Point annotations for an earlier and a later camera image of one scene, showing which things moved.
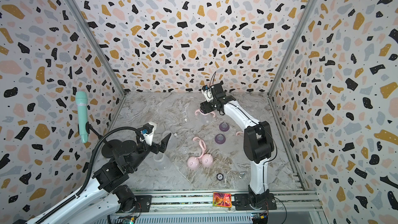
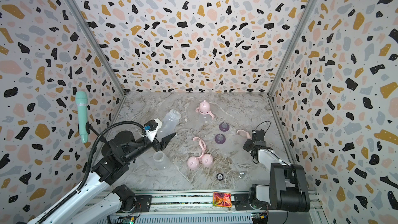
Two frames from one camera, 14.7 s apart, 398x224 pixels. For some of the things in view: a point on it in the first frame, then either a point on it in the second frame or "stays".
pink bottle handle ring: [199, 110] stays
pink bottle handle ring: [201, 144] stays
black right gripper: [206, 107] to [248, 145]
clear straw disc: [185, 150] stays
